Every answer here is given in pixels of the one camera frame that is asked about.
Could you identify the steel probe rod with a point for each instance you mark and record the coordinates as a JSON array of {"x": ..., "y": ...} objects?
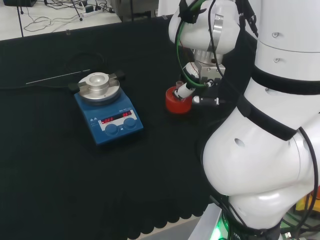
[{"x": 55, "y": 77}]

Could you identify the pale base plate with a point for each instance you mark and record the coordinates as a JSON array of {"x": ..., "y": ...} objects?
[{"x": 207, "y": 225}]

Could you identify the heater with blue base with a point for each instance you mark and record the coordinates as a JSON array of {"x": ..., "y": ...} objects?
[{"x": 117, "y": 136}]

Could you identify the clear round-bottom flask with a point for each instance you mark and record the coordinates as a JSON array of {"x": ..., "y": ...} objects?
[{"x": 179, "y": 83}]

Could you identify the yellow stop button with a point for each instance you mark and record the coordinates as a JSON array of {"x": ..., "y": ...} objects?
[{"x": 303, "y": 203}]

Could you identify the white power strip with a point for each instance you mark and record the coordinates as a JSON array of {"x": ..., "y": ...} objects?
[{"x": 92, "y": 11}]

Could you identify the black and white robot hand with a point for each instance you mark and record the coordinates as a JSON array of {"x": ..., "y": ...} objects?
[{"x": 210, "y": 72}]

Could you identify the black cloth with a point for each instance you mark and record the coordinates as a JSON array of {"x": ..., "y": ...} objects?
[{"x": 125, "y": 180}]

